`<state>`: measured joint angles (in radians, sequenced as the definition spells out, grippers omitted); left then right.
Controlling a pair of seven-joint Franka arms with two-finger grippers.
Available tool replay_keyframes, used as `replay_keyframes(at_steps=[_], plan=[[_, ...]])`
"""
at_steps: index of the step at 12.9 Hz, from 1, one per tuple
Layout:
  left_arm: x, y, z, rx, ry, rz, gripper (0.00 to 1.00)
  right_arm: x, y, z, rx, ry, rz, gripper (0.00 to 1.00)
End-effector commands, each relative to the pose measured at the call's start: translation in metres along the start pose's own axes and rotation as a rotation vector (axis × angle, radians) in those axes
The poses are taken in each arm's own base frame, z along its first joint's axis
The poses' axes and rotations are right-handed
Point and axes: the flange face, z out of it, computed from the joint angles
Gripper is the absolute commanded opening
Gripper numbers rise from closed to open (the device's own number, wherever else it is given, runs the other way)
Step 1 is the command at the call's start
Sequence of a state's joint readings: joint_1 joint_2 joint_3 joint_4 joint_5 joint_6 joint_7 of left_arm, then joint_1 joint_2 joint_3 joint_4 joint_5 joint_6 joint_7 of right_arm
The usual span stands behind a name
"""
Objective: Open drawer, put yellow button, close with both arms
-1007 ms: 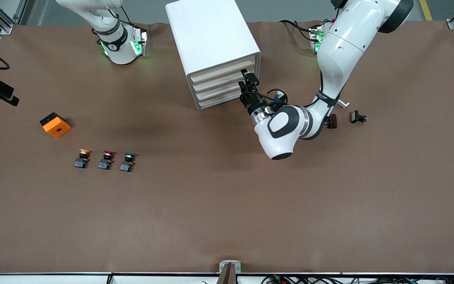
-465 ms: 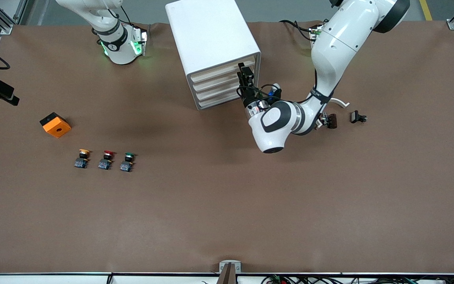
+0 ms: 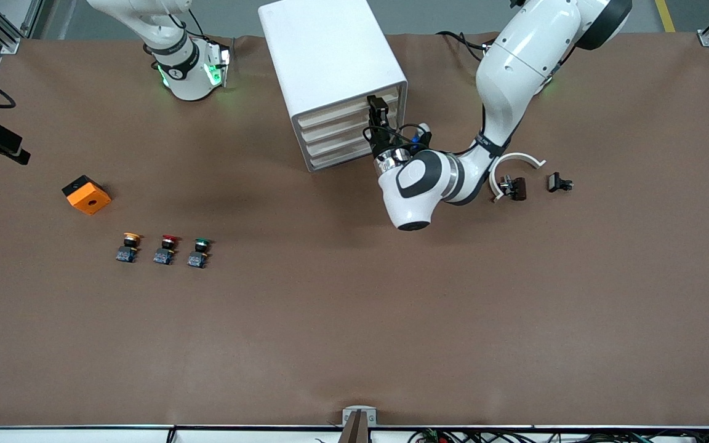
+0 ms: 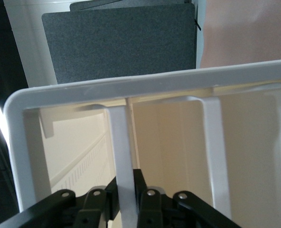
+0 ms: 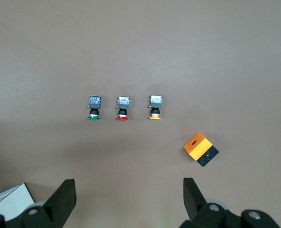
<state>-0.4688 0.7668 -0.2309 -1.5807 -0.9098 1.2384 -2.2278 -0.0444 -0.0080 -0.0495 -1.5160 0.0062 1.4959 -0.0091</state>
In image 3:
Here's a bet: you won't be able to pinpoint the brown-handled chrome valve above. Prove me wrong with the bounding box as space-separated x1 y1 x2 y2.
499 175 527 202

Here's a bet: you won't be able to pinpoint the orange black button box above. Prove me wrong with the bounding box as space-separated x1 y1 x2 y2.
62 175 112 216

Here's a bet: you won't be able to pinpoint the white table edge rail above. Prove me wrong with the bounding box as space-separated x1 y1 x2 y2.
0 425 709 443

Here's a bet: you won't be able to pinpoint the black base cable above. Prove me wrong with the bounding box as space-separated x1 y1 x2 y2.
436 30 495 62

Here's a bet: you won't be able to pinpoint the red push button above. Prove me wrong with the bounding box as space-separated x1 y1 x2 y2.
153 234 182 266

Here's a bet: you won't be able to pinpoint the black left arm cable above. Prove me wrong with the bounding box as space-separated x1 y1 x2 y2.
362 122 429 154

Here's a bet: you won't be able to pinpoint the grey metal table bracket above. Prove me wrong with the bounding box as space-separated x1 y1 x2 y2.
341 406 379 443

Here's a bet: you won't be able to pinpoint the white half-ring clamp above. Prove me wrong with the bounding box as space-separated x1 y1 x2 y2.
489 152 547 202

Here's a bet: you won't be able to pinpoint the green push button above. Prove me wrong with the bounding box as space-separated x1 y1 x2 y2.
186 238 214 269

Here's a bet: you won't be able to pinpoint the yellow push button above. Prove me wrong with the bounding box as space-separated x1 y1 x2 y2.
115 232 143 264

